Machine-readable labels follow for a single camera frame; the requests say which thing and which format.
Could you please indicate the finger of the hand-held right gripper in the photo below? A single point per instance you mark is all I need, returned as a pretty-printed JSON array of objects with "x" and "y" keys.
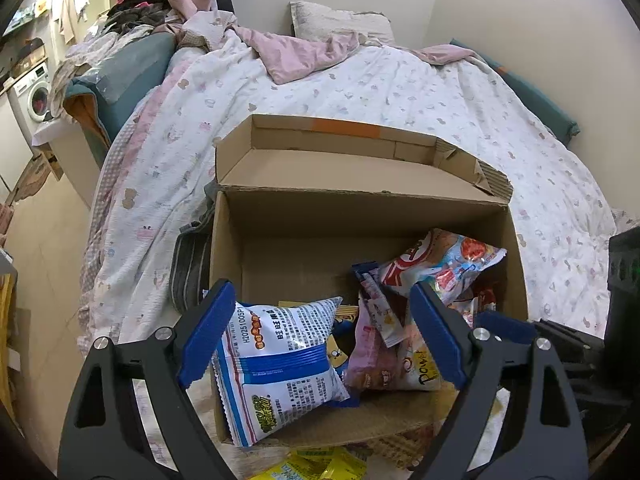
[{"x": 510, "y": 325}]

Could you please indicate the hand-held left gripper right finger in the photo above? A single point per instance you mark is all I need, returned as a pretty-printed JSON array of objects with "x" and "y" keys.
[{"x": 440, "y": 340}]

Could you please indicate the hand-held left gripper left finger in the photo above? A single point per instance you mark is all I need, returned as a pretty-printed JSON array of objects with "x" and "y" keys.
[{"x": 207, "y": 335}]

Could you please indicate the blue white snack bag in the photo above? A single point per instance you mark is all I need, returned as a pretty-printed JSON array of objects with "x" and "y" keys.
[{"x": 280, "y": 370}]

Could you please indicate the cardboard box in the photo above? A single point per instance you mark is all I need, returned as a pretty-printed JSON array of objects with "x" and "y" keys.
[{"x": 300, "y": 240}]

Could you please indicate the white snack bag yellow lettering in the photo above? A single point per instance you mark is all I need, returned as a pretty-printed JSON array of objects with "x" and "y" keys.
[{"x": 417, "y": 365}]

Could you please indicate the red snack packet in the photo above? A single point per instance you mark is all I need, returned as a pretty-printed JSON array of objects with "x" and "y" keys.
[{"x": 485, "y": 296}]

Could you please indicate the blue white narrow snack packet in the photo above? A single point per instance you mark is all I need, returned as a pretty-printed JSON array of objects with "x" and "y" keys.
[{"x": 380, "y": 310}]

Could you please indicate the pink pastry snack packet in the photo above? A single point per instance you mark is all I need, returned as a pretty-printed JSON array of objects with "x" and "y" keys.
[{"x": 370, "y": 355}]

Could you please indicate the grey striped cloth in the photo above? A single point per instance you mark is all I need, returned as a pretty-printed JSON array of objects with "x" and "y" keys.
[{"x": 192, "y": 265}]

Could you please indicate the red white snack bag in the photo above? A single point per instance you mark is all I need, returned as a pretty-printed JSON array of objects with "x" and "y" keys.
[{"x": 440, "y": 260}]

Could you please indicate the blue cartoon snack packet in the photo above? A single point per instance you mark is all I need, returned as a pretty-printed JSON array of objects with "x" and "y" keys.
[{"x": 337, "y": 352}]

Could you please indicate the white cabinet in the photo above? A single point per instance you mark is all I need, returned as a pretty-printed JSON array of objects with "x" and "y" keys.
[{"x": 65, "y": 155}]

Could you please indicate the teal pillow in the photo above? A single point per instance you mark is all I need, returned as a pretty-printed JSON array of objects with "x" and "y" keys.
[{"x": 530, "y": 95}]

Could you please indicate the flat cardboard pieces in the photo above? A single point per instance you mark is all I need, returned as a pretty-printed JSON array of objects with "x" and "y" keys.
[{"x": 35, "y": 175}]

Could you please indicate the white printed blanket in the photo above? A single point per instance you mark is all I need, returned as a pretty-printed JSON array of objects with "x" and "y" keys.
[{"x": 350, "y": 100}]

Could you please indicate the white washing machine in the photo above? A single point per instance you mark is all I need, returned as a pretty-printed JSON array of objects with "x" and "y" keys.
[{"x": 35, "y": 92}]

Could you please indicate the pink blanket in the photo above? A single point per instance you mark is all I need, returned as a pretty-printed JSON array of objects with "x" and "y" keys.
[{"x": 310, "y": 52}]

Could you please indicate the grey pillow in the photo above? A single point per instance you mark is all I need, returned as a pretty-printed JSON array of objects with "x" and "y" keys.
[{"x": 340, "y": 22}]

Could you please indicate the pile of dark clothes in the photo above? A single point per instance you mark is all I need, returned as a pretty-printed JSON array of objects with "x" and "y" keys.
[{"x": 140, "y": 7}]

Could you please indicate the hanging beige cloth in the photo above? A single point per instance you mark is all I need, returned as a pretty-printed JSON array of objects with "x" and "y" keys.
[{"x": 67, "y": 17}]

